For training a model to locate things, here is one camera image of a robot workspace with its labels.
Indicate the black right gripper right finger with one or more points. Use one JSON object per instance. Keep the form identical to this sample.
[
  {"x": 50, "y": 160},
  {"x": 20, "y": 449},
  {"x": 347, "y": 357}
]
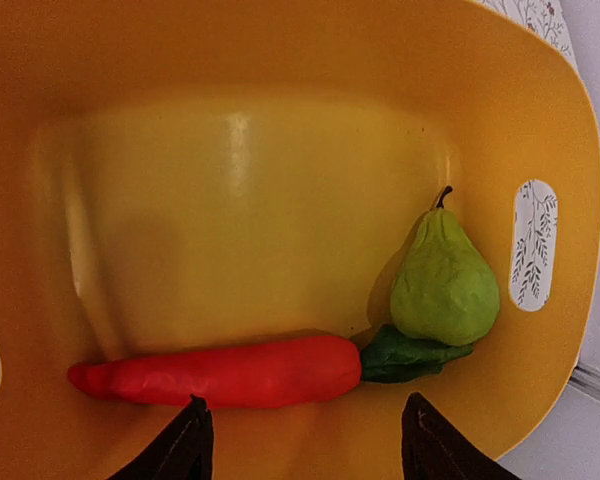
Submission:
[{"x": 432, "y": 448}]

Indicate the green toy leafy vegetable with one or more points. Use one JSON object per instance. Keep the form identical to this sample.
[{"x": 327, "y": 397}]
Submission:
[{"x": 444, "y": 290}]

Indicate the orange toy carrot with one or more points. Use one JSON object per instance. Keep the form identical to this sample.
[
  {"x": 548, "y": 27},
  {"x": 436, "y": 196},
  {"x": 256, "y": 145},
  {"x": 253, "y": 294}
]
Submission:
[{"x": 309, "y": 369}]

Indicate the floral patterned table mat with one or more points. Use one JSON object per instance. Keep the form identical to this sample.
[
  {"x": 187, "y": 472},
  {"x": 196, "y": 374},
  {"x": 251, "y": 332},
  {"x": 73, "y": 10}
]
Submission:
[{"x": 535, "y": 203}]

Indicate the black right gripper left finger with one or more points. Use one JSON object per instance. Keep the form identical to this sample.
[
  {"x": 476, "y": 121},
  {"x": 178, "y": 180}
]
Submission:
[{"x": 182, "y": 450}]

